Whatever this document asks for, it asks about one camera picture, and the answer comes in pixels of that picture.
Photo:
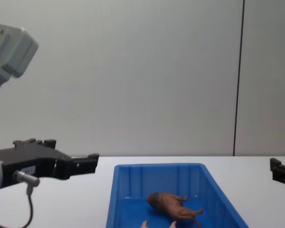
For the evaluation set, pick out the brown toy lion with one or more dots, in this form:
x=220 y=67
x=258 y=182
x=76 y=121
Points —
x=171 y=204

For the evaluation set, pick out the blue plastic bin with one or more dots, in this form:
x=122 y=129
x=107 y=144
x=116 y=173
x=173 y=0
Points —
x=133 y=183

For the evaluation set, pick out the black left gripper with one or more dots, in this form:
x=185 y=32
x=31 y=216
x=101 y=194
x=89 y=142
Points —
x=28 y=159

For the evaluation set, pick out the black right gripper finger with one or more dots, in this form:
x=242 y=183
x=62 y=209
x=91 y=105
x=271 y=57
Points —
x=283 y=173

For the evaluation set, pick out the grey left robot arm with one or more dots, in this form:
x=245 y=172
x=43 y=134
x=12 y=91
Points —
x=14 y=52

